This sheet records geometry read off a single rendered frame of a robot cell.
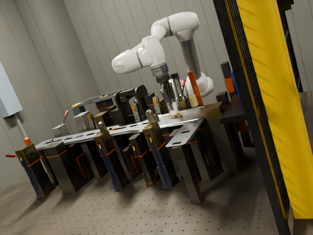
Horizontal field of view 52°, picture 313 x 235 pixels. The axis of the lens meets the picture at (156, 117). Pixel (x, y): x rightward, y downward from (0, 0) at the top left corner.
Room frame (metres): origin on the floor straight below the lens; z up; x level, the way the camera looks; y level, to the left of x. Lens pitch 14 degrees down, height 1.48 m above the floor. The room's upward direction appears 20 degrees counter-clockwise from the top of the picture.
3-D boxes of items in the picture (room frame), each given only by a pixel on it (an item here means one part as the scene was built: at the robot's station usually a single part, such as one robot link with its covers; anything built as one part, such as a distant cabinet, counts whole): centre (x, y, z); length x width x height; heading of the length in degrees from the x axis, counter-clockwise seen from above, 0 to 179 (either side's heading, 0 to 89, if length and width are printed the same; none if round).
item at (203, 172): (1.48, -0.14, 0.84); 0.05 x 0.05 x 0.29; 60
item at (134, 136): (1.67, 0.16, 0.84); 0.10 x 0.05 x 0.29; 150
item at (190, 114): (1.97, 0.32, 1.00); 1.38 x 0.22 x 0.02; 60
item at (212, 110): (1.48, -0.28, 0.88); 0.08 x 0.08 x 0.36; 60
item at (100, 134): (1.77, 0.34, 0.87); 0.12 x 0.07 x 0.35; 150
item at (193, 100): (1.80, -0.24, 0.88); 0.04 x 0.04 x 0.37; 60
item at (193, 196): (1.33, -0.05, 0.84); 0.05 x 0.05 x 0.29; 60
